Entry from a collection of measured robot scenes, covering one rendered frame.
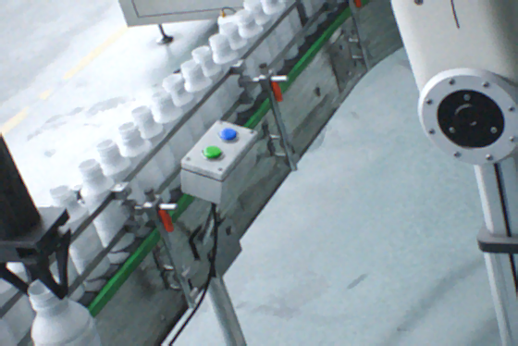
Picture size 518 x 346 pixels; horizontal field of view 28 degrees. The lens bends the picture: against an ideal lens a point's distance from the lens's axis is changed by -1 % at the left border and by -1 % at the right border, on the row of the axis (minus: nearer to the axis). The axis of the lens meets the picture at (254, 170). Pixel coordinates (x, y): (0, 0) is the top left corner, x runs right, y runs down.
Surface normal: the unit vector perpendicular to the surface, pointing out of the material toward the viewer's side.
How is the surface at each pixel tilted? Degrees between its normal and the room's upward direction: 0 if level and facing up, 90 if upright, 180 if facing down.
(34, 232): 2
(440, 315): 0
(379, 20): 90
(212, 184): 90
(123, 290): 90
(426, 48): 101
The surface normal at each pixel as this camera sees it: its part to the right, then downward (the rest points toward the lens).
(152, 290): 0.86, 0.00
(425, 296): -0.27, -0.85
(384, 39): 0.65, 0.18
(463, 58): -0.36, 0.69
